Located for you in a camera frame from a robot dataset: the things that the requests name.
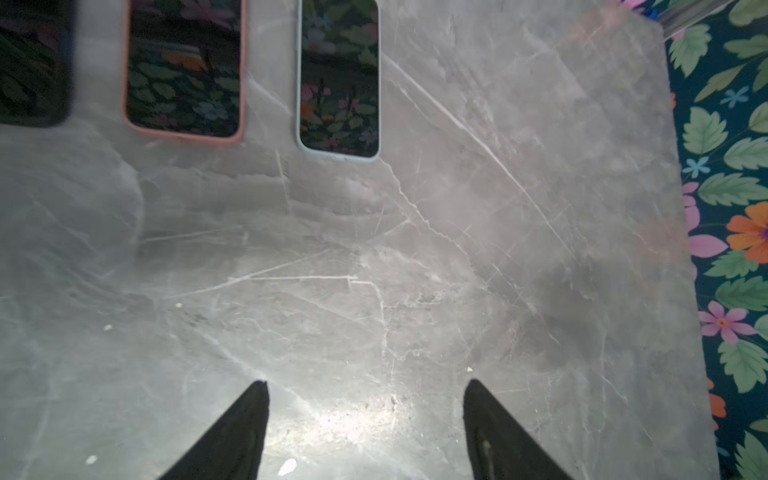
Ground pink phone case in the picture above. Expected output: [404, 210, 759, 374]
[121, 0, 249, 145]

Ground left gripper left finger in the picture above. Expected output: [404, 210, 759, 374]
[161, 381, 270, 480]

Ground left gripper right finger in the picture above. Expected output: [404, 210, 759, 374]
[463, 379, 570, 480]

